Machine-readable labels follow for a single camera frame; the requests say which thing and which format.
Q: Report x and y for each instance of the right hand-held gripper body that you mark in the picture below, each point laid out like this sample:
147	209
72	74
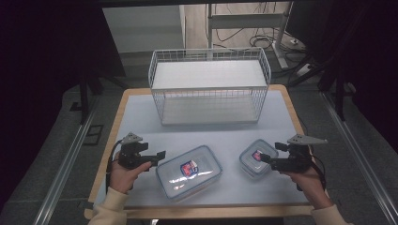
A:
294	162

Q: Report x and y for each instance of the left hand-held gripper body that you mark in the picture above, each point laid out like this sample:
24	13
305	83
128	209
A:
130	156

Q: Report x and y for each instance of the small clear blue-rimmed food container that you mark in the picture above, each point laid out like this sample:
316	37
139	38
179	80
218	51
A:
250	162

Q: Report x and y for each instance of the large clear blue-rimmed food container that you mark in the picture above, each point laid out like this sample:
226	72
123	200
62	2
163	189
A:
200	179

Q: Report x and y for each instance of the person's left hand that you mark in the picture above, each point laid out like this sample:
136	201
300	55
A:
122	179

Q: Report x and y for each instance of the person's right hand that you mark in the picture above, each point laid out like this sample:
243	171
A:
313	187

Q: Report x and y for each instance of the black metal stand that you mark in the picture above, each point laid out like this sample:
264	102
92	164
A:
339	93
84	97

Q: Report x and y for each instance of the white power strip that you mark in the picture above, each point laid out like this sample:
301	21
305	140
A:
303	70

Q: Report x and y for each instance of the grey panel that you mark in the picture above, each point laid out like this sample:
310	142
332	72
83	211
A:
142	29

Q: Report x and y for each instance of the aluminium floor rail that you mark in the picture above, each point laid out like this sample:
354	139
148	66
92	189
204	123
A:
62	175
359	156

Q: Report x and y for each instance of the white metal desk frame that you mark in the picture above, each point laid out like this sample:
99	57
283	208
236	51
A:
247	21

